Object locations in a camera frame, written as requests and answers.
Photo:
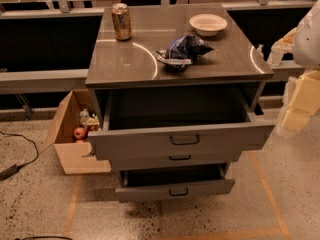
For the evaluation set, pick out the red apple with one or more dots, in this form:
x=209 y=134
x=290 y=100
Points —
x=79 y=133

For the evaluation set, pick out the cardboard box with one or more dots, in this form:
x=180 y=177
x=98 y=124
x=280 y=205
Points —
x=76 y=157

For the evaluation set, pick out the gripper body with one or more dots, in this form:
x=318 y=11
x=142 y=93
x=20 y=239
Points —
x=308 y=40

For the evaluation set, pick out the middle grey drawer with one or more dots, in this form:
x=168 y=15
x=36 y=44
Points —
x=174 y=161

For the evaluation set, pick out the grey drawer cabinet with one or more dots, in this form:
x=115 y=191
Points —
x=131 y=64

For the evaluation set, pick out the white paper bowl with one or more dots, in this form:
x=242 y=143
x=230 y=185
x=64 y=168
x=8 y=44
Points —
x=208 y=25

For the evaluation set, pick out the blue chip bag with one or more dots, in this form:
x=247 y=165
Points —
x=182 y=52

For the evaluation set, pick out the gold soda can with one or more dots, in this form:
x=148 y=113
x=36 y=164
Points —
x=121 y=21

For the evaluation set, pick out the bottom grey drawer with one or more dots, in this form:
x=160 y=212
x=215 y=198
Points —
x=173 y=183

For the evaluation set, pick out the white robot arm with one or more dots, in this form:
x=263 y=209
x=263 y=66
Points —
x=306 y=43

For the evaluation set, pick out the grey drawer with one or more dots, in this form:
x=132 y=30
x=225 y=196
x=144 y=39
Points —
x=174 y=161
x=173 y=183
x=178 y=121

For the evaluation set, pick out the small snack package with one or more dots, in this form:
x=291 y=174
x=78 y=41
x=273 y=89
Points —
x=88 y=121

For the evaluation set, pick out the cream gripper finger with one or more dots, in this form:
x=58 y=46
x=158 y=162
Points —
x=281 y=47

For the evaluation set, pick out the grey metal shelf rail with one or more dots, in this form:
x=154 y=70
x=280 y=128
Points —
x=42 y=81

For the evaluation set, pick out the top grey drawer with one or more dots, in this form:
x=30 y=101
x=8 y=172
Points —
x=178 y=121

